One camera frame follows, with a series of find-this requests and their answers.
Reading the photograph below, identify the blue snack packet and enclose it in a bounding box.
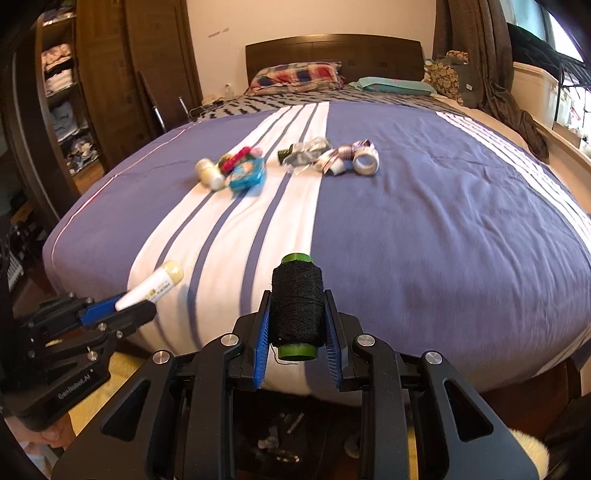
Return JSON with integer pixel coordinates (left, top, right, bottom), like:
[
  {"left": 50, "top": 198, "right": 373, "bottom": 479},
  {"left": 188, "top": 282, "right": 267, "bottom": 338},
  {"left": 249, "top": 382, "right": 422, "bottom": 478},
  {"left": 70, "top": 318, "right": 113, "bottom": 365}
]
[{"left": 227, "top": 158, "right": 267, "bottom": 192}]

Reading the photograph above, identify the brown curtain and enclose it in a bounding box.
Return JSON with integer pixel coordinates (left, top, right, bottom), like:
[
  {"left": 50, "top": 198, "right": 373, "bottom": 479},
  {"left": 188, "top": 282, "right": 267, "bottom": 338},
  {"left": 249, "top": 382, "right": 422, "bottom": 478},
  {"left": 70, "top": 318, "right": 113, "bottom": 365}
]
[{"left": 433, "top": 0, "right": 550, "bottom": 160}]

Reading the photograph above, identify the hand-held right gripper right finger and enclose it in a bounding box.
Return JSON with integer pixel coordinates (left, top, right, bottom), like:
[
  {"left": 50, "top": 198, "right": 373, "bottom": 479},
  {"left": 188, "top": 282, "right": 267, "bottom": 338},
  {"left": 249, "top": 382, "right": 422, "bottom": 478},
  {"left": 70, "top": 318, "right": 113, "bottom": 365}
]
[{"left": 323, "top": 288, "right": 541, "bottom": 480}]

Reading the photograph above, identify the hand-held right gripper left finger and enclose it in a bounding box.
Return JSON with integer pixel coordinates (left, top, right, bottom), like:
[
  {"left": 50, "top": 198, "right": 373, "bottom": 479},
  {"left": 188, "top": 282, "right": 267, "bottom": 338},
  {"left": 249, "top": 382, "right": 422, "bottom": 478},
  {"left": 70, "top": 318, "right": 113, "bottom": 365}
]
[{"left": 51, "top": 290, "right": 273, "bottom": 480}]

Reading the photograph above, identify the grey patterned bedsheet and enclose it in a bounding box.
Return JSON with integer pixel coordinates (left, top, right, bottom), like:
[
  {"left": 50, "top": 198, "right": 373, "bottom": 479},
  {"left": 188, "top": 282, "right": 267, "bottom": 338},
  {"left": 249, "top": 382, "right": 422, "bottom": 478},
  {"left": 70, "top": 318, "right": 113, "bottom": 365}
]
[{"left": 196, "top": 88, "right": 444, "bottom": 121}]

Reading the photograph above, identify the cream white tube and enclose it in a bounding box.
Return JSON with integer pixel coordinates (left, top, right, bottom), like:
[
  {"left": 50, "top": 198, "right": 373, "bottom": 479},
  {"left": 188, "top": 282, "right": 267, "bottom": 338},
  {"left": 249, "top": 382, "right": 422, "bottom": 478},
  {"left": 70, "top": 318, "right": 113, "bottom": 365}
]
[{"left": 115, "top": 260, "right": 184, "bottom": 312}]

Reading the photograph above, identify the plaid pillow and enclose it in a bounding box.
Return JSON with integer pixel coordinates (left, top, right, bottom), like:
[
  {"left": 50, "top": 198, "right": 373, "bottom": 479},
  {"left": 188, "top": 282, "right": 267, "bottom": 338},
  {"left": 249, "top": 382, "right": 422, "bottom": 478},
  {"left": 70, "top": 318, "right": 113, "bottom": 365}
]
[{"left": 249, "top": 62, "right": 345, "bottom": 95}]

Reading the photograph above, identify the black thread spool green core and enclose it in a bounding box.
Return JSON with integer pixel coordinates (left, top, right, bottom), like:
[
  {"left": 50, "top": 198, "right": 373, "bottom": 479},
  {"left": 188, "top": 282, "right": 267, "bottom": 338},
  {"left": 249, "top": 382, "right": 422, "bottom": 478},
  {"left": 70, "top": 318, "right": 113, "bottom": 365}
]
[{"left": 269, "top": 252, "right": 324, "bottom": 362}]

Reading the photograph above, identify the dark wooden wardrobe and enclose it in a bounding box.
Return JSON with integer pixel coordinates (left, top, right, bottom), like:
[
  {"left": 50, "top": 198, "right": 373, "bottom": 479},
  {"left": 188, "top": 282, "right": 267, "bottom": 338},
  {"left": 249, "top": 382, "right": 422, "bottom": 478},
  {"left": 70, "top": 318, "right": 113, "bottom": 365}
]
[{"left": 76, "top": 0, "right": 204, "bottom": 177}]

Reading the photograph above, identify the white brown paper packet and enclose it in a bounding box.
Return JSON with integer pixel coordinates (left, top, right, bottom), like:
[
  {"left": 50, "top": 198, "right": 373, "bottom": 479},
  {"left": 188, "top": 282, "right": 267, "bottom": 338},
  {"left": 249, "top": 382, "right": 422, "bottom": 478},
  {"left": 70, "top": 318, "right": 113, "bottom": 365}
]
[{"left": 318, "top": 148, "right": 347, "bottom": 177}]

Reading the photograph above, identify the person's left hand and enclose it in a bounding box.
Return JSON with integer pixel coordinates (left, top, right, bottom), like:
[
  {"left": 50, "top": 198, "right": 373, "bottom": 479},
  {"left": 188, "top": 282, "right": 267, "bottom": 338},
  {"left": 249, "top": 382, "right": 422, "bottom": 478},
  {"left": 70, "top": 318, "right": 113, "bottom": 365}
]
[{"left": 16, "top": 418, "right": 77, "bottom": 476}]

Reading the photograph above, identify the white tape roll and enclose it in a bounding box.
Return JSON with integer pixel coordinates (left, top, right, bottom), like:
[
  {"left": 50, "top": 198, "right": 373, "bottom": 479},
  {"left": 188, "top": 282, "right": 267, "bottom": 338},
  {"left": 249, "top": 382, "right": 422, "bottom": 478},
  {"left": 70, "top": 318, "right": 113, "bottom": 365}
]
[{"left": 352, "top": 148, "right": 380, "bottom": 176}]

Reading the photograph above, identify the log print cushion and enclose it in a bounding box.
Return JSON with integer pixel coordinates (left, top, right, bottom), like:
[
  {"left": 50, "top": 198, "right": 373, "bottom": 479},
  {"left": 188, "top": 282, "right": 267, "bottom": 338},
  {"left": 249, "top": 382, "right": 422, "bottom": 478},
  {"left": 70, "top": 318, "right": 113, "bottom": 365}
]
[{"left": 424, "top": 50, "right": 471, "bottom": 100}]

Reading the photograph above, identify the black metal rack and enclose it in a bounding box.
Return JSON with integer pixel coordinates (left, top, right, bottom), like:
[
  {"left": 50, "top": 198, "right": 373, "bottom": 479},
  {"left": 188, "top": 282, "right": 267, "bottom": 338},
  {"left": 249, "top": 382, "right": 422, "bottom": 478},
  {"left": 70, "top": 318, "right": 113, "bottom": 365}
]
[{"left": 549, "top": 46, "right": 591, "bottom": 139}]

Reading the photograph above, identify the open shelf with clothes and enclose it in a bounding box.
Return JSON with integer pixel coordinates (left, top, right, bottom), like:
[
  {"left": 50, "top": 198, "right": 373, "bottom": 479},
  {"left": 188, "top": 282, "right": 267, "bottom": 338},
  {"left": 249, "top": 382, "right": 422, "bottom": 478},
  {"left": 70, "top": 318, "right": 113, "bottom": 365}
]
[{"left": 28, "top": 9, "right": 108, "bottom": 186}]

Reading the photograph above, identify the yellow fluffy rug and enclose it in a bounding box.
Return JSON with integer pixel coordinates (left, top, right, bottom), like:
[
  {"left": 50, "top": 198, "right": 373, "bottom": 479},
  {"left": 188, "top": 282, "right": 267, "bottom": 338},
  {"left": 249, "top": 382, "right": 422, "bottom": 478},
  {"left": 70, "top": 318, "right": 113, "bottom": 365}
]
[{"left": 69, "top": 351, "right": 551, "bottom": 480}]

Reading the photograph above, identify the red pink fabric item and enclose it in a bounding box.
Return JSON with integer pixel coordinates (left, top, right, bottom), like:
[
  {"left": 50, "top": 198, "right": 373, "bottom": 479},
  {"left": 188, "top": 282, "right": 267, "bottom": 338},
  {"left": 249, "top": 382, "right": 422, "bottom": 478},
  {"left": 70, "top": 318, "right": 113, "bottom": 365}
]
[{"left": 221, "top": 146, "right": 263, "bottom": 174}]

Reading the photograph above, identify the black clothing pile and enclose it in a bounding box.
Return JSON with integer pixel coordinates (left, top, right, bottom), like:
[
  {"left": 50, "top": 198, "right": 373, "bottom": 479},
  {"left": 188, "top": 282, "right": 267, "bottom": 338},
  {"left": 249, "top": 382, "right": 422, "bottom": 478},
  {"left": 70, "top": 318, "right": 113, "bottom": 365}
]
[{"left": 508, "top": 22, "right": 583, "bottom": 80}]

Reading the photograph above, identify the teal pillow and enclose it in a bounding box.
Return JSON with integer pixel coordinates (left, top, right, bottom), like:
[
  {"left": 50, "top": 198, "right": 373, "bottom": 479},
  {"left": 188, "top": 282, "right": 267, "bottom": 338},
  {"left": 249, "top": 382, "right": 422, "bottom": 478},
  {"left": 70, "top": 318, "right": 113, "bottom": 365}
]
[{"left": 348, "top": 76, "right": 438, "bottom": 97}]

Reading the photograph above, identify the cream round bottle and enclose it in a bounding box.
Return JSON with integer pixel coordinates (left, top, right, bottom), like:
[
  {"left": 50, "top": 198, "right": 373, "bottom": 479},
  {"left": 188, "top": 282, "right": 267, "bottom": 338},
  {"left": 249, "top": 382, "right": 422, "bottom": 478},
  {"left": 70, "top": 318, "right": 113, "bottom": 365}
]
[{"left": 195, "top": 158, "right": 226, "bottom": 191}]

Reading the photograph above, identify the black metal stand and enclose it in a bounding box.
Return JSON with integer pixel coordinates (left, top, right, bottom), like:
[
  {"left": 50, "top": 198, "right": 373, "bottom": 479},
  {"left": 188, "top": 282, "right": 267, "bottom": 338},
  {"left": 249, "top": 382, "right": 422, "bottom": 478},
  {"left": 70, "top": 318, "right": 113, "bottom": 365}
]
[{"left": 139, "top": 71, "right": 168, "bottom": 136}]

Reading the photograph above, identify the dark wooden headboard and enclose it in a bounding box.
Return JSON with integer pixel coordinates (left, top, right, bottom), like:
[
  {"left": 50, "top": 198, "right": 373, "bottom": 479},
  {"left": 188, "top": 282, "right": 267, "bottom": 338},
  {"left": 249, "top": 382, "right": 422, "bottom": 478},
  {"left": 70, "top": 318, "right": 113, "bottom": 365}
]
[{"left": 245, "top": 34, "right": 426, "bottom": 88}]

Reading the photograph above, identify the brown patterned tape roll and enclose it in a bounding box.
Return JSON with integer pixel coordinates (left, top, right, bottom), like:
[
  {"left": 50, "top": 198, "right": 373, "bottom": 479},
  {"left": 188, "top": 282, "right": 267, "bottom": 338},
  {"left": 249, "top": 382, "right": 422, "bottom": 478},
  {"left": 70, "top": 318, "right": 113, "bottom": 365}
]
[{"left": 338, "top": 140, "right": 376, "bottom": 160}]

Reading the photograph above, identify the white storage box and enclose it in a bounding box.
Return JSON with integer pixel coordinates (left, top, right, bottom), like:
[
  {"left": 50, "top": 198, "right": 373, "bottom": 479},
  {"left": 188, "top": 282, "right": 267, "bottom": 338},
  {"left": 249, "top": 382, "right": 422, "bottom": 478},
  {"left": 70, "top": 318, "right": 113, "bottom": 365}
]
[{"left": 512, "top": 62, "right": 562, "bottom": 131}]

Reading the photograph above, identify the small clear plastic box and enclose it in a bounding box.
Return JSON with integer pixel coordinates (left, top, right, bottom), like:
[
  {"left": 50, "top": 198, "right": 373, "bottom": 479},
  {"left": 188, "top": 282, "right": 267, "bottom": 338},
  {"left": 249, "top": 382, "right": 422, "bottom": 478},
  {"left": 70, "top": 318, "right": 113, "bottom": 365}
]
[{"left": 283, "top": 137, "right": 331, "bottom": 177}]

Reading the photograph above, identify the purple white striped blanket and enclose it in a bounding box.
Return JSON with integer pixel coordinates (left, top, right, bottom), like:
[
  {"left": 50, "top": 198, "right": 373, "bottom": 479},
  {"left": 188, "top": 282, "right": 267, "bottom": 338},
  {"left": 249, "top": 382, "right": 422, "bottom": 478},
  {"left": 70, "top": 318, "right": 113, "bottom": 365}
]
[{"left": 42, "top": 100, "right": 591, "bottom": 407}]

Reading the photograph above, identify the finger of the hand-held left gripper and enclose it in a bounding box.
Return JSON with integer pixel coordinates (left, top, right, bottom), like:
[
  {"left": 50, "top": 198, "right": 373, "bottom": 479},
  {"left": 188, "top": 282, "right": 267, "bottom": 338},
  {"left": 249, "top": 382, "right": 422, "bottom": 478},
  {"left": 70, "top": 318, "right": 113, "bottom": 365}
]
[
  {"left": 88, "top": 300, "right": 158, "bottom": 341},
  {"left": 76, "top": 296, "right": 127, "bottom": 326}
]

